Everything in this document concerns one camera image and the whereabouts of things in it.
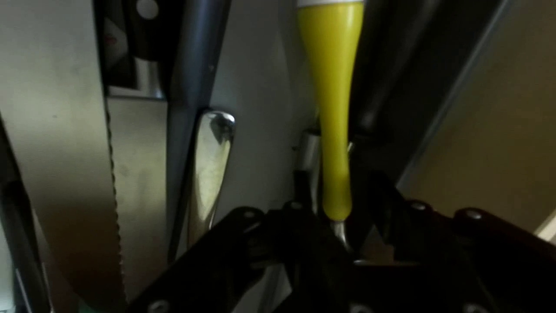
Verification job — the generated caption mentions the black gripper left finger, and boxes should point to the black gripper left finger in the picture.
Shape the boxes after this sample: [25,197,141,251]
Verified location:
[127,171,349,313]

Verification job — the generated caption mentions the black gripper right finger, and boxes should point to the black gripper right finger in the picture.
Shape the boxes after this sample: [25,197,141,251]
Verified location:
[370,171,556,313]

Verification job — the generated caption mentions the yellow-handled spoon with white tip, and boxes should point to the yellow-handled spoon with white tip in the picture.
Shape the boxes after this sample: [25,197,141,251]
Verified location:
[296,0,369,251]

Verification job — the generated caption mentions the grey cutlery tray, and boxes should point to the grey cutlery tray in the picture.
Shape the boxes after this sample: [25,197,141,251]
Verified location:
[0,0,518,313]

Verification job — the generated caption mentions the black-handled serrated knife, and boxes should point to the black-handled serrated knife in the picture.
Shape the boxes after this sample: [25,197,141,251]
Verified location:
[94,0,176,313]

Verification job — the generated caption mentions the black-handled sharpening steel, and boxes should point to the black-handled sharpening steel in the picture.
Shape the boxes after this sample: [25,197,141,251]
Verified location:
[349,0,442,176]

